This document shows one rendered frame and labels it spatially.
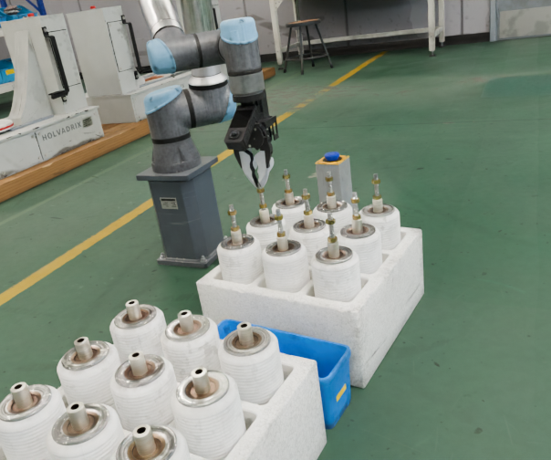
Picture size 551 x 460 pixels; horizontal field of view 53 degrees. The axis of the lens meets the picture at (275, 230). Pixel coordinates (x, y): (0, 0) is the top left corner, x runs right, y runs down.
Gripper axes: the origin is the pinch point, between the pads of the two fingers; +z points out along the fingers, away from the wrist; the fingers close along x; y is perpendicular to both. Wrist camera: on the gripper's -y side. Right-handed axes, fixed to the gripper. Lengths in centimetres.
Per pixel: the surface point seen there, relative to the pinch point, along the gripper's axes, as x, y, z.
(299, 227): -10.2, -2.3, 9.7
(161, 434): -17, -66, 10
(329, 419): -26, -35, 33
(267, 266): -8.5, -16.8, 12.2
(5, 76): 452, 318, 3
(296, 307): -16.0, -20.9, 18.4
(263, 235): -1.5, -3.9, 11.3
